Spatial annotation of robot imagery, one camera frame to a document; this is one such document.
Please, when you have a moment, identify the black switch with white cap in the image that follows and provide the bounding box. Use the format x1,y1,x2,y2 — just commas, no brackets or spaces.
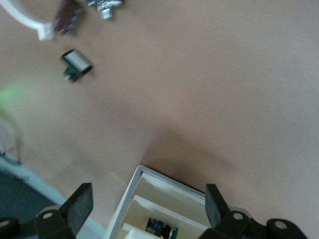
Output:
61,49,93,85

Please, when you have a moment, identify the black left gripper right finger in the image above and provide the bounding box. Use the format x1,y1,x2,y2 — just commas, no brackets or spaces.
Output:
199,183,306,239

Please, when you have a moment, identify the white drawer with grey rim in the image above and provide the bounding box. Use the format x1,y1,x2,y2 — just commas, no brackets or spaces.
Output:
104,165,212,239

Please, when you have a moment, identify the dark brown cylinder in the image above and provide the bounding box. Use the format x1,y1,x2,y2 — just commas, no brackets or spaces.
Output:
52,0,84,36

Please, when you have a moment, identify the orange mushroom push button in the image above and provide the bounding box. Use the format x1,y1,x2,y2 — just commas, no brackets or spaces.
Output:
145,216,179,239

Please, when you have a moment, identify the chrome metal tee fitting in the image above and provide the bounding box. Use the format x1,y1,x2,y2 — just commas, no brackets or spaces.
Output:
87,0,125,20

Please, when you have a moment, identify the white C-shaped plastic clamp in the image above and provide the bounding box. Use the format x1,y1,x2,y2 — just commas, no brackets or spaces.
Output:
0,0,56,41

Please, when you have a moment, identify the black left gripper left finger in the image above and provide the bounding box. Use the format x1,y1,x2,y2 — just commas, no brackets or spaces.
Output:
0,182,94,239

